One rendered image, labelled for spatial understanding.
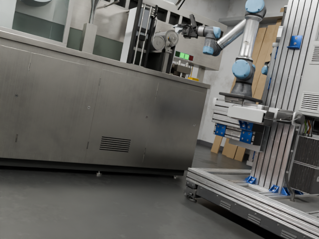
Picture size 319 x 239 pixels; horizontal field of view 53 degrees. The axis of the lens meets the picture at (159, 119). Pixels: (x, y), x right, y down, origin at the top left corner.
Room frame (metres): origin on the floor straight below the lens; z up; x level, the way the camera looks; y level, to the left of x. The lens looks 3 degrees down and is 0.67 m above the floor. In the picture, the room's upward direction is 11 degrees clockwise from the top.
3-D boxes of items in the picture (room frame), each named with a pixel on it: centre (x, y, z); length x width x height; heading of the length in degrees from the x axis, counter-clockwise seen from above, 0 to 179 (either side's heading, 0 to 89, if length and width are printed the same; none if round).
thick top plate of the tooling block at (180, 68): (3.17, -0.03, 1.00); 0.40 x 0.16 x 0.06; 32
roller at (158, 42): (2.98, 0.20, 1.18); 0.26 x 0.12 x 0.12; 32
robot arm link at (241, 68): (2.17, -0.48, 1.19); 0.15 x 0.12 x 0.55; 155
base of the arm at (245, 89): (2.29, -0.54, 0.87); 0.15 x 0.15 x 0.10
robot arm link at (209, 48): (2.30, -0.25, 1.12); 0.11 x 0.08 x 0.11; 155
